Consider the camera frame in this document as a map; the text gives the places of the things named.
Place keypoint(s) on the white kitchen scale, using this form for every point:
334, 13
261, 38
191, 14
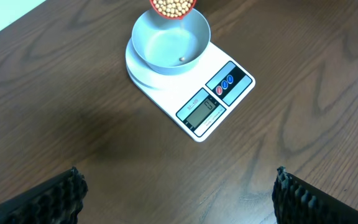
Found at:
199, 99

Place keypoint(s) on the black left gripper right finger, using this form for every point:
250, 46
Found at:
297, 202

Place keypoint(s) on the grey bowl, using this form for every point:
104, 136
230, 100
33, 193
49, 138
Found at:
160, 42

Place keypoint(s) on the red measuring scoop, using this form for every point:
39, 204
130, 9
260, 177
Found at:
172, 9

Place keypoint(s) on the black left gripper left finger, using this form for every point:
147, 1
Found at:
58, 200

